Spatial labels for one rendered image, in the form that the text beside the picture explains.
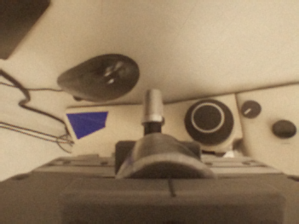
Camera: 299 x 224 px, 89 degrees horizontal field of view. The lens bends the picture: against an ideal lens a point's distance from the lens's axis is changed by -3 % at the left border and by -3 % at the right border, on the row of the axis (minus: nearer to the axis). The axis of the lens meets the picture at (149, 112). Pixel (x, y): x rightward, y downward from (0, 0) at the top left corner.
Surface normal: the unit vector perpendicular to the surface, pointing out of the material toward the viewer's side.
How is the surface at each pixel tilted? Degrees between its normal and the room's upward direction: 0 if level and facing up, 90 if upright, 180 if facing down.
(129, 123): 81
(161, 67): 0
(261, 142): 90
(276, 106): 90
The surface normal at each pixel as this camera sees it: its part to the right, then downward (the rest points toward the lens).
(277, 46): 0.00, 0.94
